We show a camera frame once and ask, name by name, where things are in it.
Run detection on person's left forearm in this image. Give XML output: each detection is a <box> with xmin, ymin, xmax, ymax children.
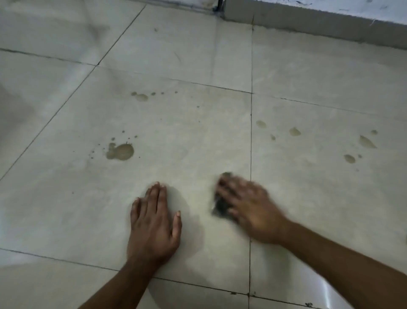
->
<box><xmin>78</xmin><ymin>257</ymin><xmax>159</xmax><ymax>309</ymax></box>

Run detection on grey skirting board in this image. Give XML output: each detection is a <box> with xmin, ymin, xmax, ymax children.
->
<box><xmin>223</xmin><ymin>0</ymin><xmax>407</xmax><ymax>50</ymax></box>

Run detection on dark scrubbing sponge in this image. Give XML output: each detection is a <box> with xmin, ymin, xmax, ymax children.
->
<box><xmin>212</xmin><ymin>172</ymin><xmax>238</xmax><ymax>220</ymax></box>

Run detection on person's right hand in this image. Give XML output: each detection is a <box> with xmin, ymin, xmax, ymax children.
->
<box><xmin>216</xmin><ymin>176</ymin><xmax>292</xmax><ymax>245</ymax></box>

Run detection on person's left hand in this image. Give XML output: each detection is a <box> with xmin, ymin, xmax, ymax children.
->
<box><xmin>127</xmin><ymin>182</ymin><xmax>183</xmax><ymax>267</ymax></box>

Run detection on person's right forearm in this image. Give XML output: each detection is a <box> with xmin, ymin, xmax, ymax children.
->
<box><xmin>280</xmin><ymin>220</ymin><xmax>407</xmax><ymax>309</ymax></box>

